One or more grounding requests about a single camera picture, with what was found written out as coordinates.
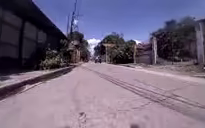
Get dark vehicle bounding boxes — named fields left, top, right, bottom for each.
left=94, top=56, right=103, bottom=64

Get clump of green trees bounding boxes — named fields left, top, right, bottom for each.
left=93, top=32, right=138, bottom=65

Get trees beside utility pole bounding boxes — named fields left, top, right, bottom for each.
left=68, top=30, right=92, bottom=64

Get pale concrete road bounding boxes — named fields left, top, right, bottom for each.
left=0, top=61, right=205, bottom=128

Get green bushes by kerb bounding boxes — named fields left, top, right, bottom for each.
left=39, top=46, right=71, bottom=71

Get utility pole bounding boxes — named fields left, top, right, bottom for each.
left=65, top=0, right=80, bottom=44

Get gate with concrete posts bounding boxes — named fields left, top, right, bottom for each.
left=133, top=35, right=159, bottom=66

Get dirt and concrete verge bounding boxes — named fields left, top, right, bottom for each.
left=116, top=61, right=205, bottom=81

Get dark trees behind fence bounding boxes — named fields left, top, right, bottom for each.
left=149, top=14, right=205, bottom=66

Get raised concrete pavement with kerb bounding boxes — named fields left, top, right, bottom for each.
left=0, top=63, right=78, bottom=106

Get overhead wires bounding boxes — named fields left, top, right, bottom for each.
left=64, top=0, right=83, bottom=31

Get dark building with panelled wall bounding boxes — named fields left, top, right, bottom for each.
left=0, top=0, right=69, bottom=73

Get tall concrete post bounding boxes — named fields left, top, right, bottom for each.
left=194, top=21, right=205, bottom=66

